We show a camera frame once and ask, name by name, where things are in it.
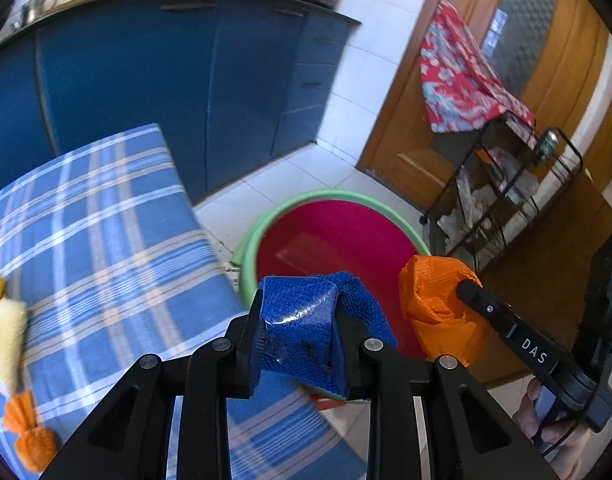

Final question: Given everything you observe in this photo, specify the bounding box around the steel kettle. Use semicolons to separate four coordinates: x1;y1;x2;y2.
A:
20;0;55;24

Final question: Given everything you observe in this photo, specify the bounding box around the red floral cloth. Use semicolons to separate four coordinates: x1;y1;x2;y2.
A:
418;0;537;134

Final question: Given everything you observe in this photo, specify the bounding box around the person's right hand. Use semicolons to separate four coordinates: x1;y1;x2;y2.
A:
512;377;592;480

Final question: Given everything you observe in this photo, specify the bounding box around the black wire rack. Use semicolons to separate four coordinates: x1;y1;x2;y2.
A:
423;119;584;282

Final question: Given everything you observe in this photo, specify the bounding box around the blue plaid tablecloth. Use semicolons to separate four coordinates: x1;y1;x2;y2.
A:
0;123;367;480

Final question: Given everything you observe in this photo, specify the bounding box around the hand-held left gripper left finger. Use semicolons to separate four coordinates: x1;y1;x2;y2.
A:
38;289;265;480

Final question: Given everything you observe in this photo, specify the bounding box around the glass jar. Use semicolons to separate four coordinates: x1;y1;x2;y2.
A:
538;129;562;159

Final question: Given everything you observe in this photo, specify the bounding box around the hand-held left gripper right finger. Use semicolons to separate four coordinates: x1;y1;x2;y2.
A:
333;295;557;480

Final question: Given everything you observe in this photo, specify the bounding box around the wooden door with glass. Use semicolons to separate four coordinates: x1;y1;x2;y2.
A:
358;0;612;212

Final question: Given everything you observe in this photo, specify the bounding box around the white plastic bag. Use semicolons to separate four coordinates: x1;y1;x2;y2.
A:
455;159;537;222

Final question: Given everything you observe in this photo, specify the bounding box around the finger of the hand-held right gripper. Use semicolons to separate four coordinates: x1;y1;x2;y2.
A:
574;233;612;357
456;281;567;377

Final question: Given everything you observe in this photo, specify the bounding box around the red basin with green rim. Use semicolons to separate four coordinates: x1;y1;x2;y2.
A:
234;188;432;404

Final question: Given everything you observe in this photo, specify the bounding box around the blue sponge cloth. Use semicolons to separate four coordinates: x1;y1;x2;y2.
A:
255;270;399;402

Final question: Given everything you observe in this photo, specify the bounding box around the blue kitchen base cabinet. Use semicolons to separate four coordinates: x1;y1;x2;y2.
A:
0;0;363;207

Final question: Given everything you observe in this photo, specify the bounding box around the small orange cloth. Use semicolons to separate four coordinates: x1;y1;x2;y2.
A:
3;390;61;474

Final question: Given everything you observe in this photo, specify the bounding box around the cream yellow towel roll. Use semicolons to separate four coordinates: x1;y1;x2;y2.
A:
0;298;28;394

